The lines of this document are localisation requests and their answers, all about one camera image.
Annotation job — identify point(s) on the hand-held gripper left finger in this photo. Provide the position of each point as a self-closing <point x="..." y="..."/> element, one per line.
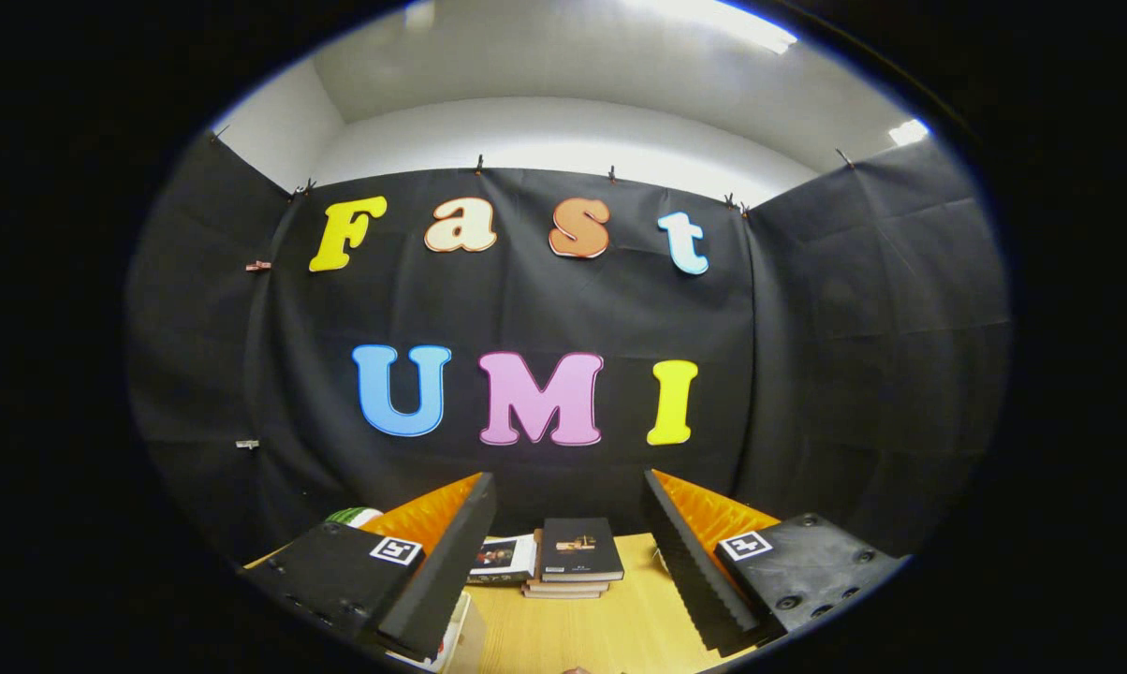
<point x="446" y="576"/>

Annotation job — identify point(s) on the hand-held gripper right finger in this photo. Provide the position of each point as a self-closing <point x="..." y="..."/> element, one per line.
<point x="695" y="576"/>

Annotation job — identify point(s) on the cream fabric storage box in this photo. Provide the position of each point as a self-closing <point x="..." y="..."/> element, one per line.
<point x="477" y="646"/>

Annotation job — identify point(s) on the white portrait cover book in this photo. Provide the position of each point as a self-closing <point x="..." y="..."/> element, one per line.
<point x="507" y="569"/>

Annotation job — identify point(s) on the watermelon slice plush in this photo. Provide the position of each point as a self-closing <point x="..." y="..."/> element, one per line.
<point x="353" y="515"/>

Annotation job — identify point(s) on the brown cover book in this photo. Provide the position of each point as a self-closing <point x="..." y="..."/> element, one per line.
<point x="562" y="594"/>
<point x="568" y="585"/>

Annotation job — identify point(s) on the black hardcover book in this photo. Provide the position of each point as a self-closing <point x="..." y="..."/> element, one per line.
<point x="578" y="552"/>

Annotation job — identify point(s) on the ceiling light panel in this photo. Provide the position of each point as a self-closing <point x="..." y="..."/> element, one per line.
<point x="908" y="132"/>

